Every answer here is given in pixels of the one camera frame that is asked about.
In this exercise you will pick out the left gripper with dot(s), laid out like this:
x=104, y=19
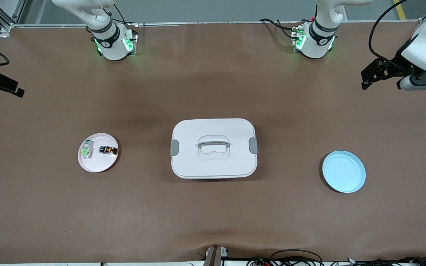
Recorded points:
x=397, y=65

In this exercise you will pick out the orange and black push-button switch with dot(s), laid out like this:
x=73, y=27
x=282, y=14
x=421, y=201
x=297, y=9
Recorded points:
x=108, y=150

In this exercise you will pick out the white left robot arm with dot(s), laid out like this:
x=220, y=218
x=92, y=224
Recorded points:
x=320, y=40

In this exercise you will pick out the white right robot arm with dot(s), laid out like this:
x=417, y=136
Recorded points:
x=111, y=44

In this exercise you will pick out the light blue round plate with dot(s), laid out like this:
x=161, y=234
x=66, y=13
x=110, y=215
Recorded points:
x=344, y=171

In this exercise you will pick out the pink round plate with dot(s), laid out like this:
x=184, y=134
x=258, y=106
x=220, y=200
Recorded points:
x=98, y=164

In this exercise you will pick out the white lidded storage box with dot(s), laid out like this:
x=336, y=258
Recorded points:
x=213, y=166

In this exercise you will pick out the brown table mat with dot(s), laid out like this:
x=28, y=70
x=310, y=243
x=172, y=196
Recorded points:
x=213, y=214

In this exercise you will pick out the aluminium frame strut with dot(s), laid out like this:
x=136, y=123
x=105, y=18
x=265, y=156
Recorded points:
x=6, y=26

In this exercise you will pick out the green push-button switch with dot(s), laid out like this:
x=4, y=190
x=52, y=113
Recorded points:
x=86, y=151

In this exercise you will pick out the metal camera bracket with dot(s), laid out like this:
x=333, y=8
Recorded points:
x=213, y=256

